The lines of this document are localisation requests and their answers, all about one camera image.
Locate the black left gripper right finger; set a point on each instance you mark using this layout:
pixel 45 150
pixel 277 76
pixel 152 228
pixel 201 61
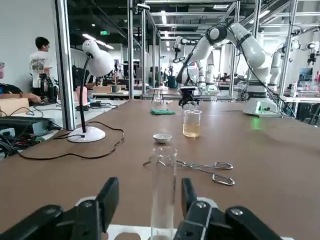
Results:
pixel 205 220

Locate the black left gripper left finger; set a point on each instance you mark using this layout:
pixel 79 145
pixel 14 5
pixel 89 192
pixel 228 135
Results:
pixel 82 220

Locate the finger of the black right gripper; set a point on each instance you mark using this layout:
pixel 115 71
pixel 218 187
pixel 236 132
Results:
pixel 182 103
pixel 196 102

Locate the small glass beaker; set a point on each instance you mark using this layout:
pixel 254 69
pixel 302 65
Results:
pixel 192 107

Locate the clear glass test tube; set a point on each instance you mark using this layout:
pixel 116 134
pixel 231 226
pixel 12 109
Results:
pixel 162 200

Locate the green sponge cloth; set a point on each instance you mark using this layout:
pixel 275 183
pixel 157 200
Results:
pixel 162 112

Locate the glass beaker with amber liquid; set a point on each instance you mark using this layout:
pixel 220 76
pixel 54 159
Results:
pixel 191 130

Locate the small white dish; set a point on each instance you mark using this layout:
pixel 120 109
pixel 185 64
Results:
pixel 162 138

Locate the metal crucible tongs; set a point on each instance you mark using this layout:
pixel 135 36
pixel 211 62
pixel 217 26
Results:
pixel 183 164

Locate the pink cup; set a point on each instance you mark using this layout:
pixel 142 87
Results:
pixel 82 96

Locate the black power supply box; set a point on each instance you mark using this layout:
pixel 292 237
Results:
pixel 25 123

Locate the cardboard box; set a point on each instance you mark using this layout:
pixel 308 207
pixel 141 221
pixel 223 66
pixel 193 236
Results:
pixel 12 106

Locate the person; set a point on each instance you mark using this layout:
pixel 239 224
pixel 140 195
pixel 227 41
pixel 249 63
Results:
pixel 40 62
pixel 12 88

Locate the aluminium frame post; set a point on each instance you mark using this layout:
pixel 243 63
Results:
pixel 130 50
pixel 65 75

